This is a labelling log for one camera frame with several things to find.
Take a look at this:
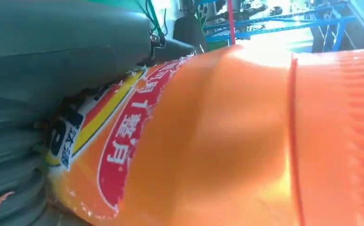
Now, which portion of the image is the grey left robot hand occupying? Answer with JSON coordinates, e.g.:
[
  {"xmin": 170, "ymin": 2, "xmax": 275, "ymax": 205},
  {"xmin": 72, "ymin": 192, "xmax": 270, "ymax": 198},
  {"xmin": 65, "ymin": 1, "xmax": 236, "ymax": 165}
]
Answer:
[{"xmin": 0, "ymin": 0, "xmax": 208, "ymax": 108}]

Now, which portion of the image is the orange drink bottle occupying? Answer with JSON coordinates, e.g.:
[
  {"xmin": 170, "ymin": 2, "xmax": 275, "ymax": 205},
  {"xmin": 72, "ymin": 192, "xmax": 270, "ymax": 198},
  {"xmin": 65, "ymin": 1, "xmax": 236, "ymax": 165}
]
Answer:
[{"xmin": 44, "ymin": 43, "xmax": 364, "ymax": 226}]

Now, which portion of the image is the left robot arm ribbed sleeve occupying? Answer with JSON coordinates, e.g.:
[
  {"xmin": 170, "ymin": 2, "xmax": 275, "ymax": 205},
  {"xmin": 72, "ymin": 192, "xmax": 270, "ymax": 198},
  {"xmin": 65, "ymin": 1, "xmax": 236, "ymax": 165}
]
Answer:
[{"xmin": 0, "ymin": 99, "xmax": 50, "ymax": 226}]

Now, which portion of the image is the blue metal shelf rack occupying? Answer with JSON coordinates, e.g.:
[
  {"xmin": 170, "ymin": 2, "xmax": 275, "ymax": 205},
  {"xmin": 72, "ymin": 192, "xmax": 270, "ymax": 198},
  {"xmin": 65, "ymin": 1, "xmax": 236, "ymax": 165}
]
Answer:
[{"xmin": 198, "ymin": 0, "xmax": 359, "ymax": 53}]

